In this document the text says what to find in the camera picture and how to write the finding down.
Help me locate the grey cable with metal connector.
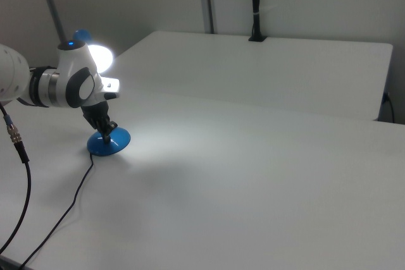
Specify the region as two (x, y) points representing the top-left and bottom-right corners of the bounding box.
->
(0, 101), (32, 254)

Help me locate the black lamp power cord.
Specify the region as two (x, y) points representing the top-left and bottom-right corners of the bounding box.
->
(18, 152), (95, 268)

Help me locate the blue gooseneck desk lamp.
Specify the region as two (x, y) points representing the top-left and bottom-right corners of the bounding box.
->
(72, 28), (132, 157)

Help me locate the black cable at table edge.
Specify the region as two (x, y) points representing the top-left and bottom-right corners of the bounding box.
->
(383, 92), (396, 123)

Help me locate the black camera pole with cables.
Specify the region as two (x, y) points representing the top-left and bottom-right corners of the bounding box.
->
(247, 0), (268, 43)

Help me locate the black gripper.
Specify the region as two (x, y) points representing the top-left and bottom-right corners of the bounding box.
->
(81, 100), (119, 145)

